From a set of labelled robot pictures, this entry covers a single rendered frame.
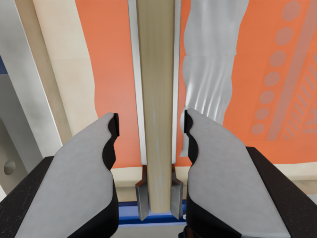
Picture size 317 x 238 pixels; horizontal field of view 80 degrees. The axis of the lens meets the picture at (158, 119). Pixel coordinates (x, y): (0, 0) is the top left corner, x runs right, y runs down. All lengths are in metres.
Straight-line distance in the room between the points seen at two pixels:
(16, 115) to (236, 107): 1.55
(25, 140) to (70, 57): 1.53
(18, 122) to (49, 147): 1.39
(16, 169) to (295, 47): 0.44
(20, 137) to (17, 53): 1.53
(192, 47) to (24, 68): 0.21
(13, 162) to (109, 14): 0.25
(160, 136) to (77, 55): 0.16
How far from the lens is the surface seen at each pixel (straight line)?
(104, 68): 0.29
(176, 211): 0.35
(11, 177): 0.36
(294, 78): 0.35
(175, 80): 0.24
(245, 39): 0.30
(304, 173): 0.49
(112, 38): 0.28
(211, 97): 0.30
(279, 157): 0.43
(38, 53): 0.29
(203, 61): 0.28
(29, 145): 1.81
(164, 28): 0.17
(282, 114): 0.37
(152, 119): 0.19
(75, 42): 0.29
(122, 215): 0.41
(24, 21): 0.28
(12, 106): 1.67
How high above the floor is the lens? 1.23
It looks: 60 degrees down
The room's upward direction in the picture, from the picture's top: 177 degrees clockwise
